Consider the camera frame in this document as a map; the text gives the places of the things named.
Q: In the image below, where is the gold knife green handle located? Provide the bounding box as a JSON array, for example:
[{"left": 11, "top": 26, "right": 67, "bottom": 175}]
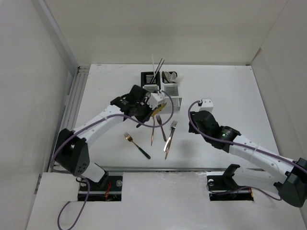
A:
[{"left": 150, "top": 103, "right": 167, "bottom": 117}]

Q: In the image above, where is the silver copper fork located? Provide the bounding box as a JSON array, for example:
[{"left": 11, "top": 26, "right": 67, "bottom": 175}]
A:
[{"left": 164, "top": 120, "right": 177, "bottom": 152}]

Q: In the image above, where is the gold fork green handle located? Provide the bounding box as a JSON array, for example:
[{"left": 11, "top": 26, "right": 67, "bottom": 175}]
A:
[{"left": 124, "top": 133, "right": 151, "bottom": 160}]

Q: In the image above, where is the copper knife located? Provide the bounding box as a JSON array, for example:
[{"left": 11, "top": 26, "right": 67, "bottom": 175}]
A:
[{"left": 151, "top": 116, "right": 155, "bottom": 146}]

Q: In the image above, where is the copper spoon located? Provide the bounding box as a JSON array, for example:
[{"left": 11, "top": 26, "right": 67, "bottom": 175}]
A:
[{"left": 162, "top": 71, "right": 169, "bottom": 83}]

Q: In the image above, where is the small white ceramic spoon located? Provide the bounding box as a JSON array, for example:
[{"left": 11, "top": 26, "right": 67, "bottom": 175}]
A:
[{"left": 170, "top": 72, "right": 178, "bottom": 83}]

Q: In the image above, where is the large white ceramic spoon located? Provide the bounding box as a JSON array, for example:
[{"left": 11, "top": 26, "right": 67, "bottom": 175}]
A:
[{"left": 165, "top": 72, "right": 172, "bottom": 83}]

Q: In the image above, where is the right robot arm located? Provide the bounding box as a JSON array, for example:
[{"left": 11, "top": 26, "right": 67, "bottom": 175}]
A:
[{"left": 188, "top": 110, "right": 307, "bottom": 207}]

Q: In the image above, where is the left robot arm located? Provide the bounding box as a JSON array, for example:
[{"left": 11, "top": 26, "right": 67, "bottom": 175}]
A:
[{"left": 52, "top": 85, "right": 153, "bottom": 190}]

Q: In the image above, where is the black slotted utensil container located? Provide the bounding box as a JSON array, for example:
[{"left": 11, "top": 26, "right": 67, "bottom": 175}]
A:
[{"left": 141, "top": 72, "right": 161, "bottom": 92}]

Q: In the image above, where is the white slotted utensil container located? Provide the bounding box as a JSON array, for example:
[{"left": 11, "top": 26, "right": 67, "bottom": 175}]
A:
[{"left": 161, "top": 71, "right": 182, "bottom": 114}]

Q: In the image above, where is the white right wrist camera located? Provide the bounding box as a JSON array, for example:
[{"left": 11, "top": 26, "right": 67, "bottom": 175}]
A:
[{"left": 198, "top": 98, "right": 213, "bottom": 113}]

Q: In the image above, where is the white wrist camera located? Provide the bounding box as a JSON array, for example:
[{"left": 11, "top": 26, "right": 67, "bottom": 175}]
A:
[
  {"left": 147, "top": 93, "right": 165, "bottom": 110},
  {"left": 198, "top": 98, "right": 213, "bottom": 113}
]

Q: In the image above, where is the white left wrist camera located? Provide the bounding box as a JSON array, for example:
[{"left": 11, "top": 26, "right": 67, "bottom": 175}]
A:
[{"left": 147, "top": 93, "right": 165, "bottom": 110}]

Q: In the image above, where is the aluminium rail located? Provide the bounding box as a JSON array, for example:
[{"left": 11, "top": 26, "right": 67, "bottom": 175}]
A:
[{"left": 47, "top": 66, "right": 288, "bottom": 175}]

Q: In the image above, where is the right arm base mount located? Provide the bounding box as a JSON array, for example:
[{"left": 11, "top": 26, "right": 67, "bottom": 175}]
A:
[{"left": 206, "top": 164, "right": 254, "bottom": 201}]

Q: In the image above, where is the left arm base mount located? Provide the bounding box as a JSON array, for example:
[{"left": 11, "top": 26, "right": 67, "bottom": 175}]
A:
[{"left": 76, "top": 172, "right": 123, "bottom": 202}]

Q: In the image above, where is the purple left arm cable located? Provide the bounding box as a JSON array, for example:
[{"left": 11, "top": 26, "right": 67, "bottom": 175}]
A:
[{"left": 51, "top": 90, "right": 174, "bottom": 227}]

